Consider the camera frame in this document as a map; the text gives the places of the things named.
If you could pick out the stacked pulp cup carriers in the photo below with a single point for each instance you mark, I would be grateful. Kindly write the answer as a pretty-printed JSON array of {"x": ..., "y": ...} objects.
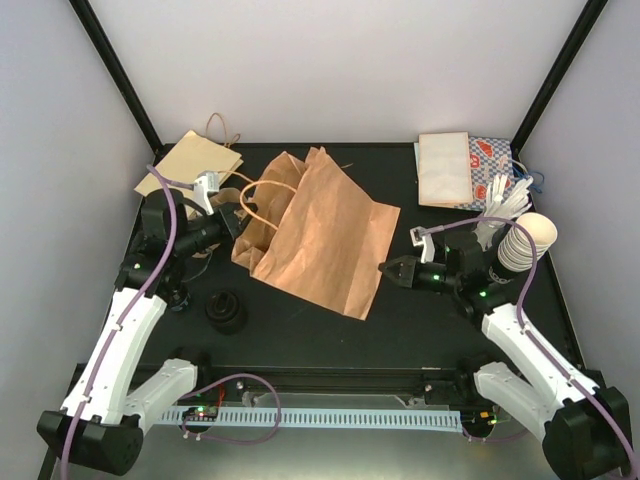
[{"x": 225, "y": 195}]

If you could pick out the black cup with blue band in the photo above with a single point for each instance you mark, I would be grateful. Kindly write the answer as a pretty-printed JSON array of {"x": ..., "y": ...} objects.
[{"x": 179, "y": 301}]

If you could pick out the bundle of white straws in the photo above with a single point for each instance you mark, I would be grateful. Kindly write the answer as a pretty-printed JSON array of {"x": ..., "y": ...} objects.
[{"x": 501, "y": 206}]

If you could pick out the blue checkered paper bag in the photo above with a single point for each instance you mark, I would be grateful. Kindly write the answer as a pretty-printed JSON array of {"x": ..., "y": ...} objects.
[{"x": 488, "y": 158}]

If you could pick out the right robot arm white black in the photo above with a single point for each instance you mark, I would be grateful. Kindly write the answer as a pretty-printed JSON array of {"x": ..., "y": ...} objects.
[{"x": 583, "y": 426}]

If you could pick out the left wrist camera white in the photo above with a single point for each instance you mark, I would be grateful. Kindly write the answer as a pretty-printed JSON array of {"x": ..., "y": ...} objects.
[{"x": 206, "y": 185}]

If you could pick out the light blue cable duct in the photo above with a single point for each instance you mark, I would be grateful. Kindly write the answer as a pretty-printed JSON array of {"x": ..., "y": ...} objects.
[{"x": 314, "y": 418}]

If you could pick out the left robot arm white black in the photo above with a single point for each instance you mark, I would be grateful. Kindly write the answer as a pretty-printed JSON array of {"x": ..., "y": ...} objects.
[{"x": 104, "y": 419}]

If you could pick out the black frame post left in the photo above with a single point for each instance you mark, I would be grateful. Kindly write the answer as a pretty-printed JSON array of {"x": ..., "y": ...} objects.
[{"x": 102, "y": 44}]

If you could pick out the stack of white paper cups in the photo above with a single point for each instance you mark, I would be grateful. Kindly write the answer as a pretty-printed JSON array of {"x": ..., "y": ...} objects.
[{"x": 522, "y": 247}]

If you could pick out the white paper bag brown trim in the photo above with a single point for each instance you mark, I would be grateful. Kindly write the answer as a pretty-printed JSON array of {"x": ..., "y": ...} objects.
[{"x": 444, "y": 171}]

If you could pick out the black lid stack left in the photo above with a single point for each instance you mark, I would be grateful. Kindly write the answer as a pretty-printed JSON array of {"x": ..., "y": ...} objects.
[{"x": 225, "y": 312}]

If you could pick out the brown kraft paper bag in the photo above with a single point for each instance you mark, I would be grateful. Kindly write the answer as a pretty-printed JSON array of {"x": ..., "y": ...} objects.
[{"x": 316, "y": 234}]

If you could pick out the black frame post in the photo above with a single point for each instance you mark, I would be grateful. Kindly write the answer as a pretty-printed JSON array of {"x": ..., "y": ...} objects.
[
  {"x": 102, "y": 44},
  {"x": 580, "y": 31}
]

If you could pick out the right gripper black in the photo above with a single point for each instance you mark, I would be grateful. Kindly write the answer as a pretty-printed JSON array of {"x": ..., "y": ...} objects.
[{"x": 409, "y": 273}]

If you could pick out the tan paper bag with handles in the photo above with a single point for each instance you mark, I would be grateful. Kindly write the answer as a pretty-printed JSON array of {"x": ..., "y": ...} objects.
[{"x": 194, "y": 154}]

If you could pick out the black frame post right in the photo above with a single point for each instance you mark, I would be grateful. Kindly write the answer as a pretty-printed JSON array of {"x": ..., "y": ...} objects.
[{"x": 580, "y": 31}]

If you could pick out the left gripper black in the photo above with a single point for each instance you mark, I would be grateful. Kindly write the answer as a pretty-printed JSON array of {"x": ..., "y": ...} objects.
[{"x": 234, "y": 226}]

